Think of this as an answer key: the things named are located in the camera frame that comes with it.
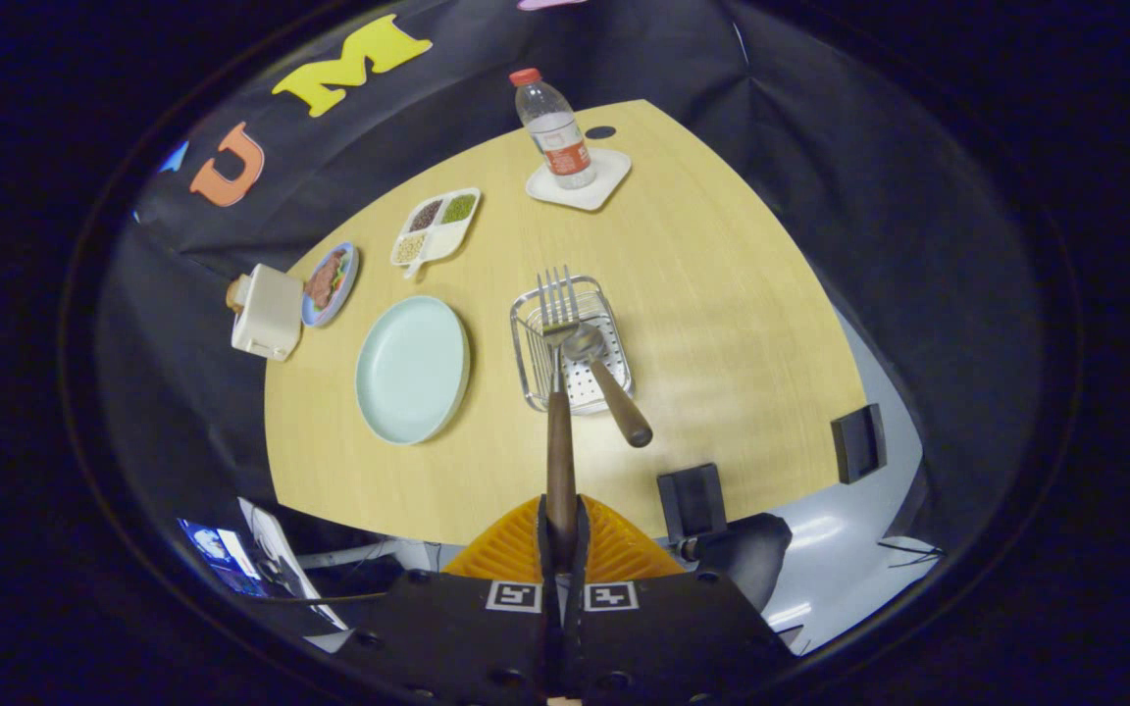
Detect wooden handled metal fork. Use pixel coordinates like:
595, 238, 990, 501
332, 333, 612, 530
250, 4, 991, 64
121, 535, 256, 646
536, 267, 583, 570

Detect black floor cables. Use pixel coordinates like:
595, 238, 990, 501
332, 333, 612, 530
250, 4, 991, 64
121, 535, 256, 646
877, 537, 946, 572

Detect white toaster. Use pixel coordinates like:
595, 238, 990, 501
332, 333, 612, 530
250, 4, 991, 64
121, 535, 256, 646
231, 264, 304, 362

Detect lit computer screen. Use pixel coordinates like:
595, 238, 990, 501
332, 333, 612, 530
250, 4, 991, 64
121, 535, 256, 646
178, 518, 270, 597

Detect brown meat slice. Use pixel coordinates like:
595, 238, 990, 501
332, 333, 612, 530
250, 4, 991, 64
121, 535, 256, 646
307, 250, 348, 311

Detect metal wire drain rack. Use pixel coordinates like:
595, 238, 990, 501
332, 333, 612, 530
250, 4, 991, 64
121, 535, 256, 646
511, 276, 635, 416

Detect black backdrop cloth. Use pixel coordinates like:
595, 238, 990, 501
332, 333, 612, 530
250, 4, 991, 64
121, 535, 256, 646
94, 0, 1056, 589

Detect white square coaster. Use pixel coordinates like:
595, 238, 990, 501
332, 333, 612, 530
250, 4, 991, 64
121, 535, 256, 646
526, 147, 632, 212

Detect wooden handled metal spoon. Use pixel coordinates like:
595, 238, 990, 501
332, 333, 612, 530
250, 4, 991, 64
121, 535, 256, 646
562, 324, 654, 449

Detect black table clamp block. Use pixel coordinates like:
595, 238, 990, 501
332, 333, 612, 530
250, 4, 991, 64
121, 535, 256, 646
832, 404, 888, 484
657, 464, 728, 542

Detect clear plastic water bottle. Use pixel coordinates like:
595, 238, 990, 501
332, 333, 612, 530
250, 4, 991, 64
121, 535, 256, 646
510, 68, 597, 190

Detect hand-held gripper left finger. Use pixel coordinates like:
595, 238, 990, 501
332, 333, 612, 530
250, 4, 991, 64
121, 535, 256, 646
330, 495, 563, 706

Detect white divided dish with beans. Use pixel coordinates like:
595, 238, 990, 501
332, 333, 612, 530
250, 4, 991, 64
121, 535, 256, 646
390, 188, 482, 277

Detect blue plate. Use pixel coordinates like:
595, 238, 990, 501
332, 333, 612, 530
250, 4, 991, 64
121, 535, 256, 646
301, 242, 360, 328

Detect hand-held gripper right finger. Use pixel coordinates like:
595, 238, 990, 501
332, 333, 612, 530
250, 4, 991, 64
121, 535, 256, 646
565, 495, 801, 706

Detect light green plate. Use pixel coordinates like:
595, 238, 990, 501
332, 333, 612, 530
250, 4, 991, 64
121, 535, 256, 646
355, 296, 471, 446

